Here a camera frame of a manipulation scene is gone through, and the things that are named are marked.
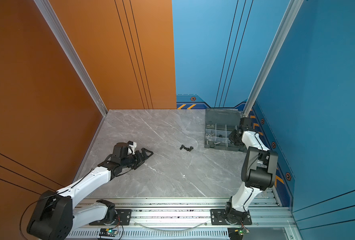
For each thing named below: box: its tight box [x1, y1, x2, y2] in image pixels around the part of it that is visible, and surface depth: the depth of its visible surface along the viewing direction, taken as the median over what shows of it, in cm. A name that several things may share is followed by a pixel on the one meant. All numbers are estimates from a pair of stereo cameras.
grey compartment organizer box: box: [204, 108, 247, 153], surface depth 106 cm
